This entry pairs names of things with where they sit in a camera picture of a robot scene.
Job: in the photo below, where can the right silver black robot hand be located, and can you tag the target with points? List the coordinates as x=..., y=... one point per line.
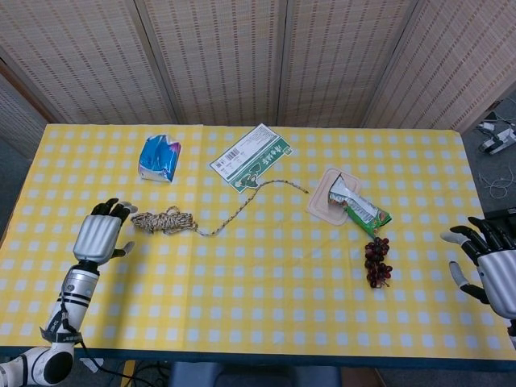
x=500, y=274

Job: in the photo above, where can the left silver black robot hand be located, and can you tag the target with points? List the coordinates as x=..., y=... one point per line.
x=96, y=238

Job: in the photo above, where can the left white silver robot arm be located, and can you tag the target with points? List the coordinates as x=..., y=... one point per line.
x=72, y=290

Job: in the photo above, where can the black flat floor object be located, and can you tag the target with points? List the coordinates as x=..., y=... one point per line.
x=502, y=214

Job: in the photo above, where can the blue tissue pack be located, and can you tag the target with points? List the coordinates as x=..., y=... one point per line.
x=159, y=159

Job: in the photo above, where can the dark red grape bunch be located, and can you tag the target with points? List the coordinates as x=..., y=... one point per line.
x=375, y=258

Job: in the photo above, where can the white black floor device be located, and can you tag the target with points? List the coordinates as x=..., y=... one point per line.
x=498, y=141

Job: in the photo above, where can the green snack bag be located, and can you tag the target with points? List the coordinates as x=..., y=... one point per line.
x=363, y=213

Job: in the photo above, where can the flattened green white carton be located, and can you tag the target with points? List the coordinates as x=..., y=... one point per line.
x=246, y=157

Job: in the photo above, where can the yellow white checkered tablecloth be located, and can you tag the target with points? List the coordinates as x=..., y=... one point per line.
x=258, y=302

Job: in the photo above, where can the beige plastic lid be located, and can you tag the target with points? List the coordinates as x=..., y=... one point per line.
x=318, y=205

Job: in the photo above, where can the bamboo folding screen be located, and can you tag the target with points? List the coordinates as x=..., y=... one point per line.
x=225, y=60

